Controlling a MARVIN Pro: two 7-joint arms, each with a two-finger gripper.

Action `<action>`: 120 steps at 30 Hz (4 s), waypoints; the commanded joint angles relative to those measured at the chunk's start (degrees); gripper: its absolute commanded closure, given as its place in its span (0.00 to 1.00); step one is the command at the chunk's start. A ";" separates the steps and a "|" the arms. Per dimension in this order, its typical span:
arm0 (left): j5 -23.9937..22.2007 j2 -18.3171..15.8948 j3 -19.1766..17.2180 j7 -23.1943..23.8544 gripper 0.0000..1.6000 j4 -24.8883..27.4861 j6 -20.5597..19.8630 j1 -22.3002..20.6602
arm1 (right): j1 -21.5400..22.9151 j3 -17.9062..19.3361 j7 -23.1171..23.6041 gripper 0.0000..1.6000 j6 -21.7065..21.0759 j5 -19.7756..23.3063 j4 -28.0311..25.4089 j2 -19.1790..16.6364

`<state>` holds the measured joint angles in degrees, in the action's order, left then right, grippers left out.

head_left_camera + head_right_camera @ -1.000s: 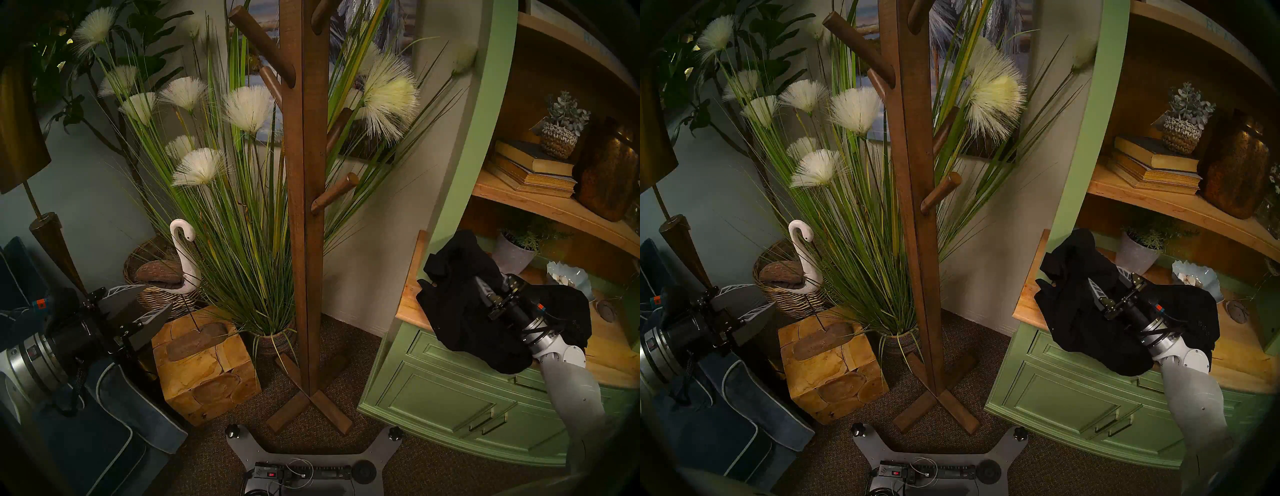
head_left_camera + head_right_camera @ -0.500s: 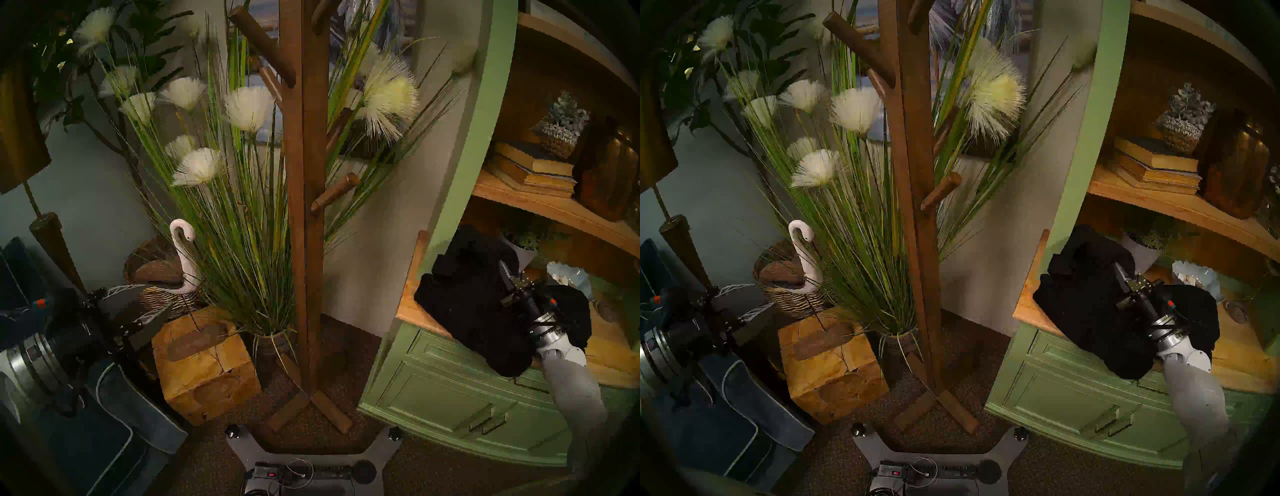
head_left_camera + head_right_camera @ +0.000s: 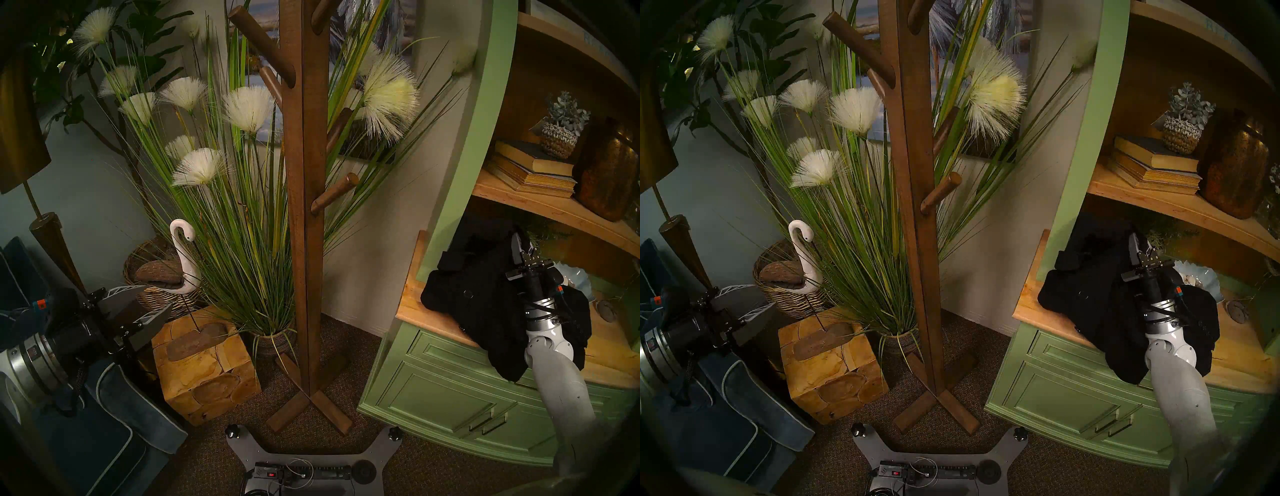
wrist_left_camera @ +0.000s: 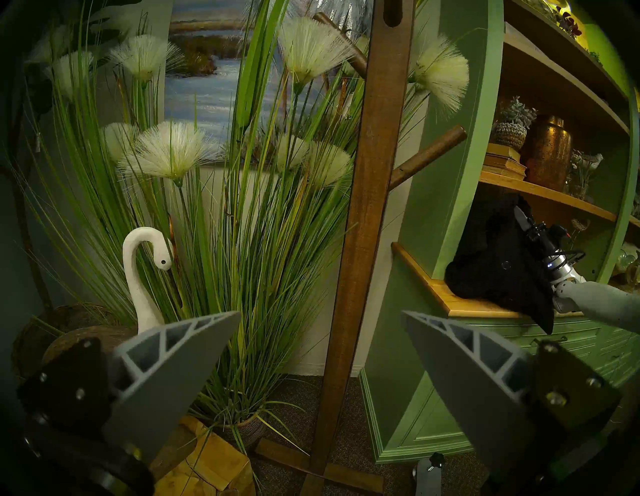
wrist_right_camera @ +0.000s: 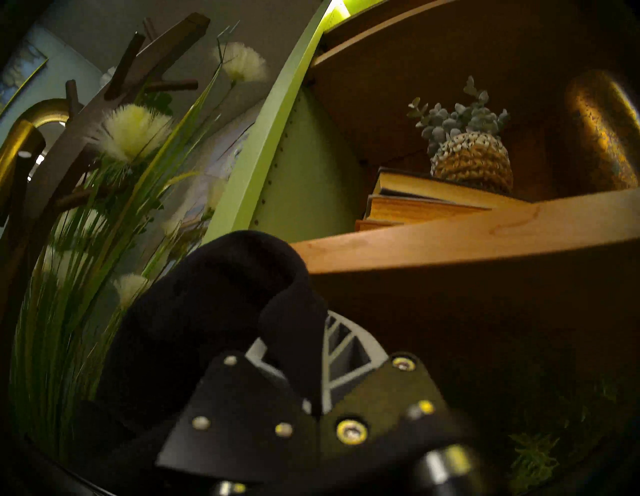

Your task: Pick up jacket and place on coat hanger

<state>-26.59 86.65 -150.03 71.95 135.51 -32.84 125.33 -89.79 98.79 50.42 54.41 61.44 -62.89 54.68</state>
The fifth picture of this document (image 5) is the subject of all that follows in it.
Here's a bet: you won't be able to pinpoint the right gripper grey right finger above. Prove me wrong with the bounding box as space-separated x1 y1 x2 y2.
319 310 452 467

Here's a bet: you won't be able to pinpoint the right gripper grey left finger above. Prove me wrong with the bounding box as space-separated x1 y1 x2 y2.
156 337 322 484

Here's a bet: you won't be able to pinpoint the black jacket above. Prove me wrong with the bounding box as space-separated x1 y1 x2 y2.
65 230 331 496

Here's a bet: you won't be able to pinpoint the wooden coat rack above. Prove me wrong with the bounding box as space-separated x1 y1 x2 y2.
0 12 211 321

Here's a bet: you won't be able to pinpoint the stack of old books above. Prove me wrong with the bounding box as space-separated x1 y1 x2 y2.
364 194 493 224

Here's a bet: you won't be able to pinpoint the old book with dark cover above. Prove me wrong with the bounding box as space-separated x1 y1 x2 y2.
372 167 531 210

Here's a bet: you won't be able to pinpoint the succulent in woven pot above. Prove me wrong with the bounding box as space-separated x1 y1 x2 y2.
406 75 515 195

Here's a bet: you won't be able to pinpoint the heron painting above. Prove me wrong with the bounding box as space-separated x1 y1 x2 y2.
165 100 261 261

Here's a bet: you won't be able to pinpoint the green hutch cabinet wooden shelves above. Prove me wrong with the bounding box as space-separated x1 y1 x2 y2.
202 0 640 496

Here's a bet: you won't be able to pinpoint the artificial grass with pompom flowers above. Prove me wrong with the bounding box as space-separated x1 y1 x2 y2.
10 20 271 466

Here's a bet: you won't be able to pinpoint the dark green leafy plant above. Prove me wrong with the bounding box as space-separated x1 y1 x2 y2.
140 90 176 118

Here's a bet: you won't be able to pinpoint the bronze metallic vase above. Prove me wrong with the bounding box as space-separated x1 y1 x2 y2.
565 69 640 193

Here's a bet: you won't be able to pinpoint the brass floor lamp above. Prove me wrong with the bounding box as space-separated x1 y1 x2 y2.
0 98 71 226

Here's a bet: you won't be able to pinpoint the water lily painting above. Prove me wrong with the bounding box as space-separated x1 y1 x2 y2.
0 40 49 118

